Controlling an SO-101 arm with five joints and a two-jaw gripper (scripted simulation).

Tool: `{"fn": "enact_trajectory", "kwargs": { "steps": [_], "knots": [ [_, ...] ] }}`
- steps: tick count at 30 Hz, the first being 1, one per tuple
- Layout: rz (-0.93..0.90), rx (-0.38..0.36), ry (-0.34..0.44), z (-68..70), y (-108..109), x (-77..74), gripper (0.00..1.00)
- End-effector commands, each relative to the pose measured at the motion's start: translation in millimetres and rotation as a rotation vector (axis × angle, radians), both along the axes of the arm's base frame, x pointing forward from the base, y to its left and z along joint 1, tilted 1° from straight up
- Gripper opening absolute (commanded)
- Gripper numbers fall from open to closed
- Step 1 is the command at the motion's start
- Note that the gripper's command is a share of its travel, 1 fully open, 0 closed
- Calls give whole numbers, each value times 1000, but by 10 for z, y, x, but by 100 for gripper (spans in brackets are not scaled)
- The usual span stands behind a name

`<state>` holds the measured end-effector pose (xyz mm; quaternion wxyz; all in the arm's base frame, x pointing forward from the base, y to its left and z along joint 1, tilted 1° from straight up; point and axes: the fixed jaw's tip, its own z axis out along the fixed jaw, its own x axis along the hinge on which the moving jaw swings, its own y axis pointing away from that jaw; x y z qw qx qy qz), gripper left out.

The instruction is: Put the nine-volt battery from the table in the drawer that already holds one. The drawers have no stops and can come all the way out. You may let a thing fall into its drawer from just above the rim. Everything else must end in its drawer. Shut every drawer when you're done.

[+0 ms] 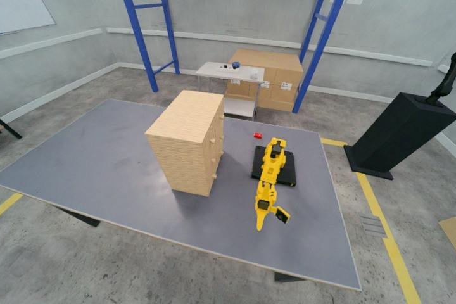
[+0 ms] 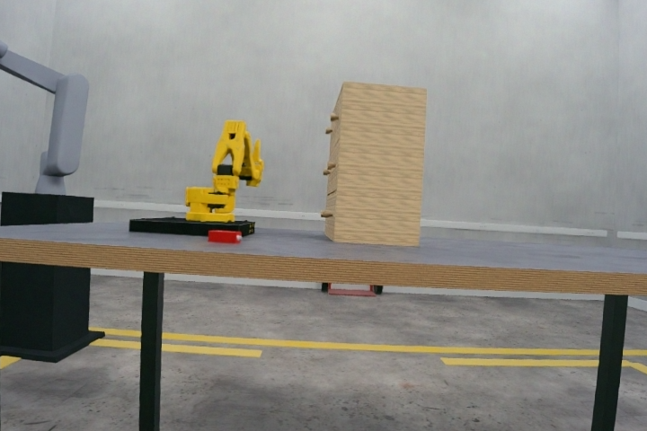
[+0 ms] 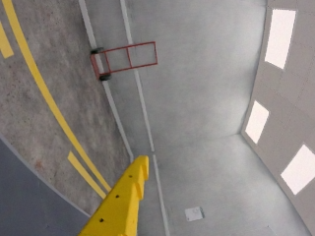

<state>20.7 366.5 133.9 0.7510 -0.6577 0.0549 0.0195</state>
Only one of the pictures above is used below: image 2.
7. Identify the red 9v battery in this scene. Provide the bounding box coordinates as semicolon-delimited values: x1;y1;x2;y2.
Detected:
208;231;242;243

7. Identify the wooden chest of drawers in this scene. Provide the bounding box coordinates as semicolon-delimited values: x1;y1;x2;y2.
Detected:
324;81;427;246

